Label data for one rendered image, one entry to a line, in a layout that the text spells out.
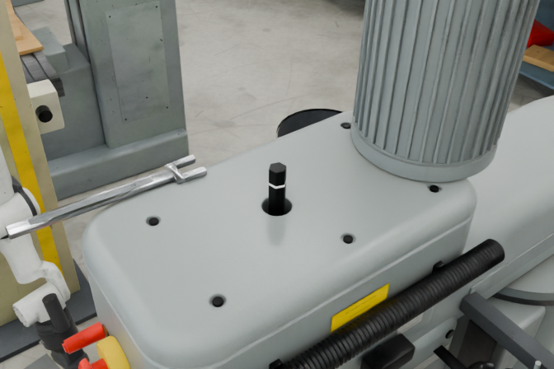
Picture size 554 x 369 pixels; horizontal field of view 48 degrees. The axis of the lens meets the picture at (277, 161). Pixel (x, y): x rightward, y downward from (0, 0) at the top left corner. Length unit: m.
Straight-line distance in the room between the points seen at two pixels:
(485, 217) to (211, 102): 3.66
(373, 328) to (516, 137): 0.55
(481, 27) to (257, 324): 0.39
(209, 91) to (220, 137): 0.62
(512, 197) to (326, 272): 0.44
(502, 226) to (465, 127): 0.27
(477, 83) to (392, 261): 0.23
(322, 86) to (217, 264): 4.09
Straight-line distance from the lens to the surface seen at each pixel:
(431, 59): 0.72
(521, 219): 1.04
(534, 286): 1.20
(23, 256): 1.54
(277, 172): 0.71
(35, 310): 1.60
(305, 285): 0.67
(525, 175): 1.10
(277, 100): 4.53
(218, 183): 0.78
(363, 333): 0.74
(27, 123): 2.59
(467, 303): 1.03
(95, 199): 0.77
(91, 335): 0.88
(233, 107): 4.45
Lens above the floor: 2.39
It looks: 37 degrees down
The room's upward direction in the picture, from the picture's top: 1 degrees clockwise
